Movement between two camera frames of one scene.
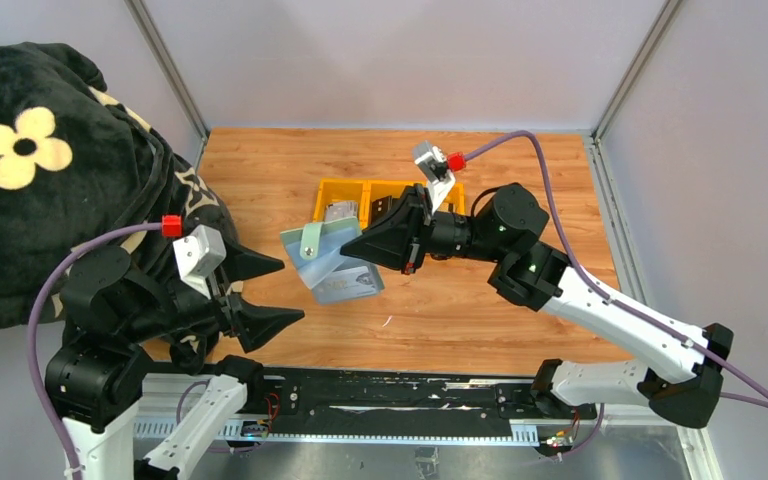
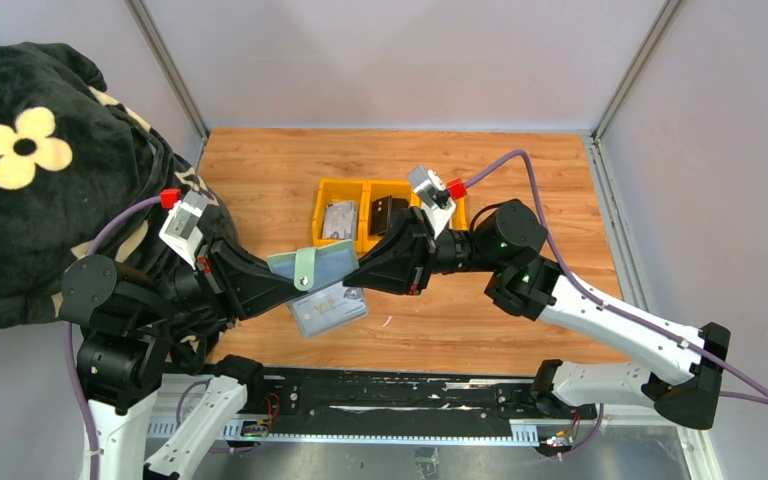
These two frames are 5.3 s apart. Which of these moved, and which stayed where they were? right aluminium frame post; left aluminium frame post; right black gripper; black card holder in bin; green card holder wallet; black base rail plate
Moved: right black gripper; green card holder wallet
Stayed: black card holder in bin; black base rail plate; right aluminium frame post; left aluminium frame post
